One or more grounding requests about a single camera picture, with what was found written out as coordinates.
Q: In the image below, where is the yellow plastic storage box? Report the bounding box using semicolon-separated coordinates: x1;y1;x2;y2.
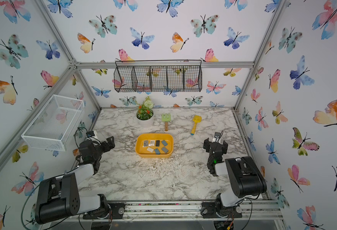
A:
135;133;174;158

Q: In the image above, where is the white label eraser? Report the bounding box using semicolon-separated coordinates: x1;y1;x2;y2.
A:
148;140;156;146

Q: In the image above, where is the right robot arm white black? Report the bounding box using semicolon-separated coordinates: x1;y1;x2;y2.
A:
201;139;267;219

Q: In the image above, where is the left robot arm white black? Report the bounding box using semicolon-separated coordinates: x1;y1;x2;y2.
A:
21;136;125;230

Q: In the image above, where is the yellow toy shovel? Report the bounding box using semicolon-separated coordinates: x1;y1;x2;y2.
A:
190;115;202;136

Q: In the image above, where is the potted plant white pot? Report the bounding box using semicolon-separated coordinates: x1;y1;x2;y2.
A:
136;96;155;129

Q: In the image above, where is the green toy rake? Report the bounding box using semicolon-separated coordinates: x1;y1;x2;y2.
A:
161;113;171;131

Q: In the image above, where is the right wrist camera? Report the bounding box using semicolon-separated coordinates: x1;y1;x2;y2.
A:
212;131;224;143

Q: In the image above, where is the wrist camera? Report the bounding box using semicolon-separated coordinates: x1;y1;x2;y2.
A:
86;130;98;139
212;131;224;143

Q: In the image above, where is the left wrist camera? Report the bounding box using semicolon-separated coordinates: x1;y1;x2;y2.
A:
86;130;98;139

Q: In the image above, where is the white mesh wall basket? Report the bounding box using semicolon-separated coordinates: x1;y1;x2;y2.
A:
21;94;85;151

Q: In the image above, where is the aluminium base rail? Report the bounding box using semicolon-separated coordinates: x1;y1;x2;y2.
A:
50;200;283;225

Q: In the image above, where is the black wire wall basket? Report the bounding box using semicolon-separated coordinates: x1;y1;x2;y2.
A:
113;59;203;93

